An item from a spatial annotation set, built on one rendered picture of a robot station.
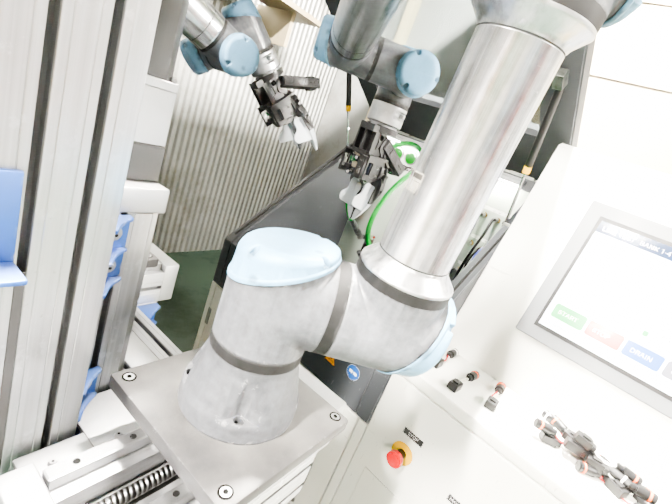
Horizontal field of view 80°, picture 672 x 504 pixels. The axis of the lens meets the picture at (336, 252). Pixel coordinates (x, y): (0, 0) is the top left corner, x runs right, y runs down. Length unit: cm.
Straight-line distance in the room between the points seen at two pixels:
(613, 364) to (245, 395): 80
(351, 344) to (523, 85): 30
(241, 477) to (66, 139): 37
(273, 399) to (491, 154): 35
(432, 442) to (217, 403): 56
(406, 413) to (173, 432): 57
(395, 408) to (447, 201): 64
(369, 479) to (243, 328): 70
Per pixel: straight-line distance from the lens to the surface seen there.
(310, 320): 43
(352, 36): 66
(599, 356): 106
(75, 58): 42
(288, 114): 104
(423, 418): 94
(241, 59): 85
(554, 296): 107
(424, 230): 42
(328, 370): 106
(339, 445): 110
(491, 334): 108
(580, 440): 95
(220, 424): 50
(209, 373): 49
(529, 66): 41
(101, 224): 47
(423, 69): 75
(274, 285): 41
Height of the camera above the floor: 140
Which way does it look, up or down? 17 degrees down
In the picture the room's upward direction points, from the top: 21 degrees clockwise
